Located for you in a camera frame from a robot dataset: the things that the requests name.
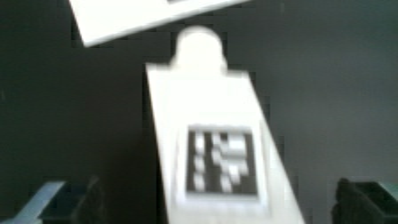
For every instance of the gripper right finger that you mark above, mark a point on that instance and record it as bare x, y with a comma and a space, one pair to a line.
366, 203

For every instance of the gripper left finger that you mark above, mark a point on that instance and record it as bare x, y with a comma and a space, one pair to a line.
66, 203

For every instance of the white stool leg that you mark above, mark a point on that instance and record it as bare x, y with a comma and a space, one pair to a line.
226, 185

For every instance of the white marker sheet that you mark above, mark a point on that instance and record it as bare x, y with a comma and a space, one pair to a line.
112, 18

